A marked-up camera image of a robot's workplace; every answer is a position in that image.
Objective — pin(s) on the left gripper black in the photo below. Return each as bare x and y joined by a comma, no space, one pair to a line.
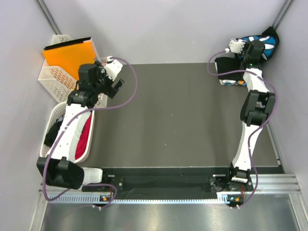
110,91

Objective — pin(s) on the black t shirt flower print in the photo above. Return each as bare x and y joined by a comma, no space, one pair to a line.
270,39

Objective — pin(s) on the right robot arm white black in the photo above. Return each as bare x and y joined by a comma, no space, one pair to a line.
255,111

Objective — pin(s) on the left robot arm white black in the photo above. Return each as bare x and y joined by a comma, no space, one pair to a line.
58,168

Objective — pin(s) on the folded black t shirt stack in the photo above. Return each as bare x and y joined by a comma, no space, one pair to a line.
227,64

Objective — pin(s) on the orange folder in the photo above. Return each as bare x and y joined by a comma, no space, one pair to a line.
70,58

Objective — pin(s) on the white perforated file organizer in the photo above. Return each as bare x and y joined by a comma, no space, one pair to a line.
57,82

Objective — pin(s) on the black folder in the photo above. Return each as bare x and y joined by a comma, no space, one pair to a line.
67,43

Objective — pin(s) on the red garment in basket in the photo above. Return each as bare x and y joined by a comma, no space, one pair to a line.
83,140

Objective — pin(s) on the white oval laundry basket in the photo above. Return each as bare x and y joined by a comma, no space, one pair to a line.
59,112

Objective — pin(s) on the black garment in basket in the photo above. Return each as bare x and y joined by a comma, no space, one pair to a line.
53,132

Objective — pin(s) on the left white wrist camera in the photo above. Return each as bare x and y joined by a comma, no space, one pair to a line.
112,67

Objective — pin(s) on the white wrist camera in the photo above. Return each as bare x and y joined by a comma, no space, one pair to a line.
112,67
236,46

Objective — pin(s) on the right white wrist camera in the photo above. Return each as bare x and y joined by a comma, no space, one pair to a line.
236,46

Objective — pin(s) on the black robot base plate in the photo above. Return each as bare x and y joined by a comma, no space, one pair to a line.
162,183

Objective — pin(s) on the aluminium frame rail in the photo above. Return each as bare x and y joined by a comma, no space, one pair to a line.
268,184

